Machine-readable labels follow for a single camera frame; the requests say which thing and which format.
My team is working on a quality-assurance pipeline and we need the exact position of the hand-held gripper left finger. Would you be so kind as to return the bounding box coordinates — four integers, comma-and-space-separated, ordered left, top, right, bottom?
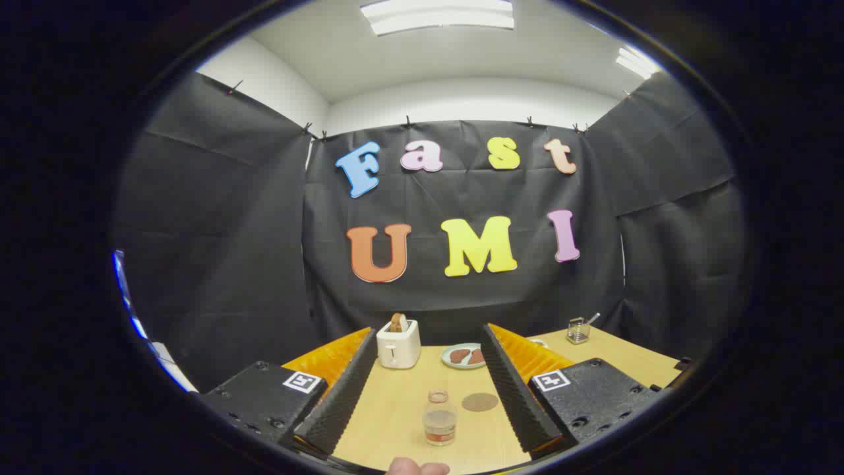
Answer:
198, 327, 378, 456

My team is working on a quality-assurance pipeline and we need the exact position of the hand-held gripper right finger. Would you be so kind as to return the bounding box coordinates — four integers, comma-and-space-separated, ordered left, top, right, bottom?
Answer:
480, 323, 663, 456

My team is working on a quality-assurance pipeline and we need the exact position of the clear juice bottle red label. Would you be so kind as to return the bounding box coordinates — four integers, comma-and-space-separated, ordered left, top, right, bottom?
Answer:
422, 389, 458, 447

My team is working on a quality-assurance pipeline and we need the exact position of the wooden table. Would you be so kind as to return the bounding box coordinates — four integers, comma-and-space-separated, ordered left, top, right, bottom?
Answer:
333, 325, 683, 474

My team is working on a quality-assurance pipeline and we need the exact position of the white toaster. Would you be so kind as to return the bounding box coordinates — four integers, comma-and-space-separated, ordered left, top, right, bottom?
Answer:
376, 319, 421, 369

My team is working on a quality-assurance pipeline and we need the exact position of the pale green plate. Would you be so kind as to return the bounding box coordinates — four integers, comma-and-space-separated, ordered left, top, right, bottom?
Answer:
440, 342, 489, 369

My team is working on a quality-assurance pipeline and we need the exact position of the small ceiling light panel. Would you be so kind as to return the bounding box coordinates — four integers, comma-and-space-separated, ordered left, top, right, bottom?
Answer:
615, 45, 662, 80

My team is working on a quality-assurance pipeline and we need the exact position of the large ceiling light panel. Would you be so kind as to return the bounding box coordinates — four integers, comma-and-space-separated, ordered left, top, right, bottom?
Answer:
359, 0, 515, 36

